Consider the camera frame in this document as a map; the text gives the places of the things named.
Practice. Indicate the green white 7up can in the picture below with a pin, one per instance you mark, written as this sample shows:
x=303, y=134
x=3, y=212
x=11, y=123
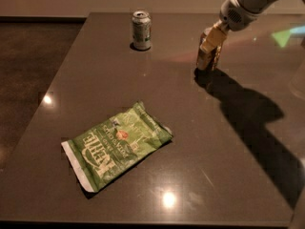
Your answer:
x=141, y=30

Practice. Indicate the orange soda can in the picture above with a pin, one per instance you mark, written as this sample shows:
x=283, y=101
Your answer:
x=212, y=58

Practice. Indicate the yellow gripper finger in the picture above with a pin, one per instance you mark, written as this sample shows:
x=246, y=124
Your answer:
x=210, y=38

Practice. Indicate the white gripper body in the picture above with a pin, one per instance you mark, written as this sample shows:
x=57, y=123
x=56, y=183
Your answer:
x=237, y=14

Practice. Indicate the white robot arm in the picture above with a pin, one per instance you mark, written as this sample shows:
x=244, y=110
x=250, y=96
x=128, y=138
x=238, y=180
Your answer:
x=255, y=6

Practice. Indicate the green kettle chips bag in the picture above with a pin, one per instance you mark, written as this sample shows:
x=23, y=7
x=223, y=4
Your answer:
x=108, y=150

